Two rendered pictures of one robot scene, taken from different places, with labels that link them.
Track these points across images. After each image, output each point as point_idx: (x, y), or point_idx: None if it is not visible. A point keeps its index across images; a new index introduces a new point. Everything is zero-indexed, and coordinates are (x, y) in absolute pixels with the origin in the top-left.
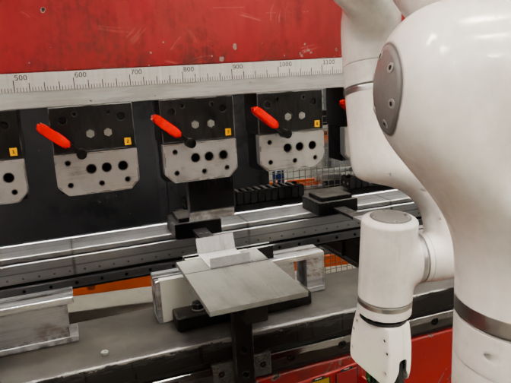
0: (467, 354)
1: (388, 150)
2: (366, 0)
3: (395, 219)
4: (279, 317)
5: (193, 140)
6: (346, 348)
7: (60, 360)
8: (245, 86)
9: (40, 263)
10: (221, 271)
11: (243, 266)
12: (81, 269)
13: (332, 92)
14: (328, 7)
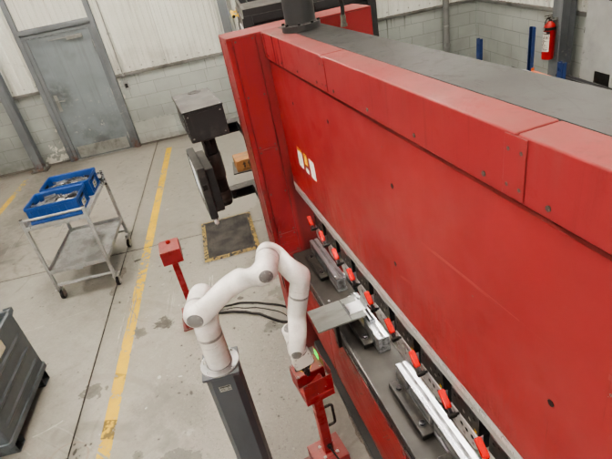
0: None
1: (287, 311)
2: (278, 270)
3: (286, 328)
4: (352, 340)
5: (337, 264)
6: (359, 372)
7: (326, 292)
8: (352, 259)
9: None
10: (340, 309)
11: (344, 313)
12: None
13: None
14: (366, 252)
